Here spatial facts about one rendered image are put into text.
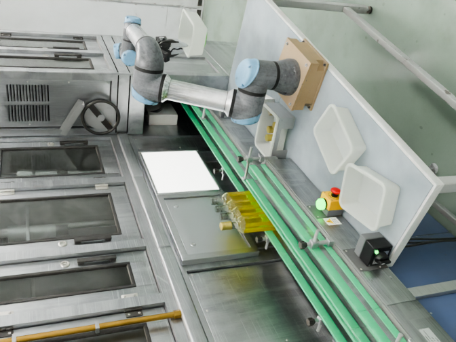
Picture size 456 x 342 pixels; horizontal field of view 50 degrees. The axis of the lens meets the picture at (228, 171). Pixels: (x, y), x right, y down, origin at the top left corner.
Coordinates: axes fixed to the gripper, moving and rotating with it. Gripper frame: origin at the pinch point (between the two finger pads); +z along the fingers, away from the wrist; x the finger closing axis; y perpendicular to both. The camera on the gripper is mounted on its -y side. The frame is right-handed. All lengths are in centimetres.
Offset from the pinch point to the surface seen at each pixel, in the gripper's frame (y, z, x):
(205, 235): -85, -13, 45
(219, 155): -32, 10, 46
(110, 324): -126, -57, 33
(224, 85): 18.6, 28.3, 35.8
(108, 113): 15, -40, 44
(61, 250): -84, -71, 39
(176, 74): 19.2, -0.7, 26.1
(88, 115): 15, -51, 43
